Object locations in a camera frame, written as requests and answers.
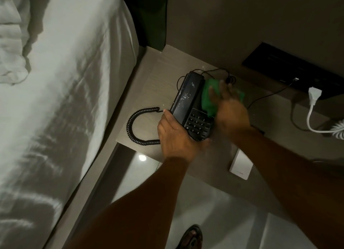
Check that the person's left forearm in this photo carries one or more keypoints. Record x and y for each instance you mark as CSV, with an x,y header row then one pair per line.
x,y
139,211

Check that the person's sandalled foot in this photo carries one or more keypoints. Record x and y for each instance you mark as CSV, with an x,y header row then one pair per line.
x,y
190,238

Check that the white bed mattress sheet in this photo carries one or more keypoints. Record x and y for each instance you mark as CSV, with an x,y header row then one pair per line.
x,y
67,109

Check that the black telephone base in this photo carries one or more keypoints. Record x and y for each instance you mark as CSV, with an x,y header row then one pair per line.
x,y
199,122

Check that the person's right fingers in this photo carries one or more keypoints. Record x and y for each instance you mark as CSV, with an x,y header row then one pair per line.
x,y
224,91

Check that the crumpled white blanket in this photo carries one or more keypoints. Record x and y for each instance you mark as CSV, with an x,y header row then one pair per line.
x,y
12,36

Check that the green cleaning cloth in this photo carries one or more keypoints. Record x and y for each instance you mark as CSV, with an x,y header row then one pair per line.
x,y
207,102

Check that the person's left hand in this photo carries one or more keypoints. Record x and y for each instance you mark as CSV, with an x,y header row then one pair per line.
x,y
176,141

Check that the person's right forearm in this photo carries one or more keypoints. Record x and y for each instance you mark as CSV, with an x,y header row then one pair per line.
x,y
295,176

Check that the black wall socket panel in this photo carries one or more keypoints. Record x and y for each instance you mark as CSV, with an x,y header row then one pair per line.
x,y
290,66

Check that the small white box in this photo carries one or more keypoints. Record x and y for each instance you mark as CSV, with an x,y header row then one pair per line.
x,y
241,165

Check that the dark green headboard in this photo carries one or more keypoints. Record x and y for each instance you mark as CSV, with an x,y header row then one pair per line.
x,y
150,15

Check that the person's left thumb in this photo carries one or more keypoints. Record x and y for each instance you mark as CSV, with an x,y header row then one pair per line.
x,y
202,144

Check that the black telephone handset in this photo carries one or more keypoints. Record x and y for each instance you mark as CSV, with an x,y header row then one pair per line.
x,y
188,95

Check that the person's right hand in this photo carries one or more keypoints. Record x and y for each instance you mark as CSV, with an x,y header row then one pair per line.
x,y
232,114

